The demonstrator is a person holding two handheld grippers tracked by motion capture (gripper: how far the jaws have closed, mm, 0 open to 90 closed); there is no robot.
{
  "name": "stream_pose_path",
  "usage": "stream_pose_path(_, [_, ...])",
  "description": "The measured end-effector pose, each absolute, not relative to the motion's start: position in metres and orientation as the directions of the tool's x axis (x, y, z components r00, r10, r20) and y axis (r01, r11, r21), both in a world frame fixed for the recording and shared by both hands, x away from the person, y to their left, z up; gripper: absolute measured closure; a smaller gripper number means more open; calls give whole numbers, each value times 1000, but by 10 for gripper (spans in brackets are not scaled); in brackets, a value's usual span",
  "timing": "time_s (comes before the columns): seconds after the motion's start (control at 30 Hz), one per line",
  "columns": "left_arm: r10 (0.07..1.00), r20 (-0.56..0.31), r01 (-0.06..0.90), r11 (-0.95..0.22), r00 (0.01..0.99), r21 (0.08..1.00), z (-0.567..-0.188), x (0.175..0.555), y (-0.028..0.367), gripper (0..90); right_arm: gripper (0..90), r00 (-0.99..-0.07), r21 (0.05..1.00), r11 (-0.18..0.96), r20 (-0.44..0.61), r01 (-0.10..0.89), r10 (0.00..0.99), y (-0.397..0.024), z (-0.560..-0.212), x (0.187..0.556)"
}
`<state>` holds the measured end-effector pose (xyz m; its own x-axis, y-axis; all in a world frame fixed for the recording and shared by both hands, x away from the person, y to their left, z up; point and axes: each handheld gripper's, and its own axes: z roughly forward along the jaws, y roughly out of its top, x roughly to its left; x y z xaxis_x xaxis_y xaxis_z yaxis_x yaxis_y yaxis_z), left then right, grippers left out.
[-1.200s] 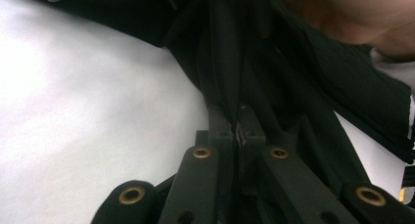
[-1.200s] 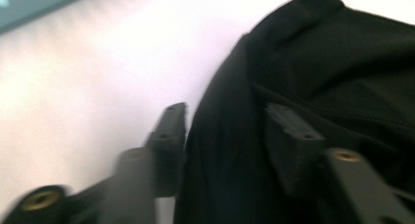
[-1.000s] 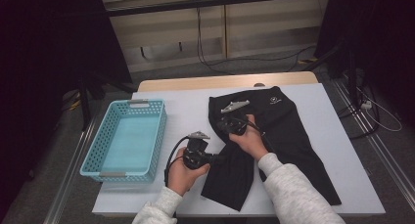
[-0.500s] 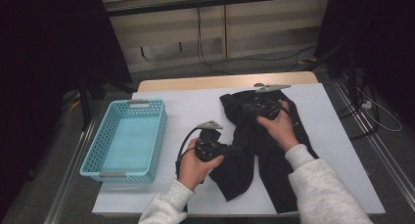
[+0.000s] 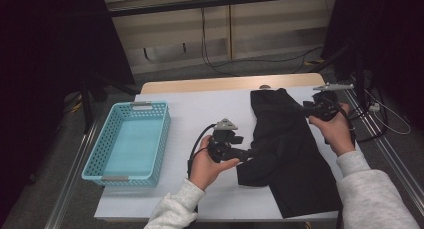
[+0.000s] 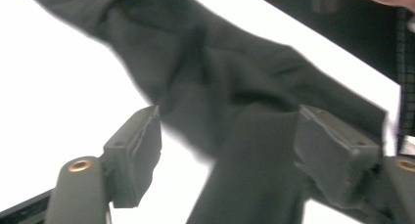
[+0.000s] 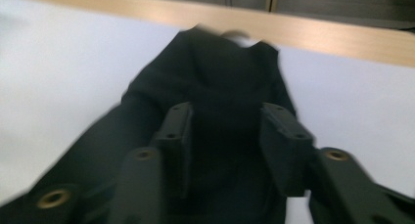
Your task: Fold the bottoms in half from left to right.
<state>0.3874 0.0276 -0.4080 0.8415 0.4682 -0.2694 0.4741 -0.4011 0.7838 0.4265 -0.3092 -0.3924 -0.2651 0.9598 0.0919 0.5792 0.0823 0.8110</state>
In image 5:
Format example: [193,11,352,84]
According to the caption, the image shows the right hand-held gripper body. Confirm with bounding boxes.
[313,83,355,122]

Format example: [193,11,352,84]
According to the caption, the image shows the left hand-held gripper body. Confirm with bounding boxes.
[208,118,239,164]

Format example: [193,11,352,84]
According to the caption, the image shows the black pants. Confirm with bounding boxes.
[235,87,344,219]

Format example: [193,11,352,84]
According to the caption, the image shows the light blue plastic basket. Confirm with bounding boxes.
[81,100,172,187]

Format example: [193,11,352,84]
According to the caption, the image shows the person's left hand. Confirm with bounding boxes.
[188,134,241,192]

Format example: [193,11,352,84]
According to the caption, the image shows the person's right hand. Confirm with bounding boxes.
[308,102,356,157]

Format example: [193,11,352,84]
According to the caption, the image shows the black stand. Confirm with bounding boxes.
[79,73,143,135]
[311,38,371,107]

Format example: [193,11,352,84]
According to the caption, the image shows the white table cover sheet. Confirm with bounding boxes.
[93,84,395,222]

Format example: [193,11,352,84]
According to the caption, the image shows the black curtain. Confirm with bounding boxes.
[0,0,136,223]
[321,0,424,130]

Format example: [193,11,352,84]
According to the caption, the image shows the black metal crossbar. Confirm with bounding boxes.
[108,0,338,18]

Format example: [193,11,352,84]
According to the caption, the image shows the left hand-held gripper cable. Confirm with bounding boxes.
[186,122,218,180]

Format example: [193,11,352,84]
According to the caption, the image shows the hand-held gripper cable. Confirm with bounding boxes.
[334,100,357,229]
[186,122,218,180]

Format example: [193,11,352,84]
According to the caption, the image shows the right hand-held gripper cable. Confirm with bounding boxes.
[334,100,357,229]

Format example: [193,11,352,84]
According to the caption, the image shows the black cable bundle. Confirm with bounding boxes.
[344,85,389,143]

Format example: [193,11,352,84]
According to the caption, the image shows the black floor cable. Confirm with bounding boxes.
[211,45,324,74]

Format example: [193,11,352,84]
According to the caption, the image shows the white cable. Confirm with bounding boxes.
[363,88,412,136]

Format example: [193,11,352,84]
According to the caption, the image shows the metal floor rail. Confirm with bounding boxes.
[44,120,101,229]
[339,80,424,208]

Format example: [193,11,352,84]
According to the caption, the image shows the hanging black cable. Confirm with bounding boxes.
[199,6,241,78]

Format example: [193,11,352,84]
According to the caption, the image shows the yellow cable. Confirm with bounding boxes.
[68,100,84,114]

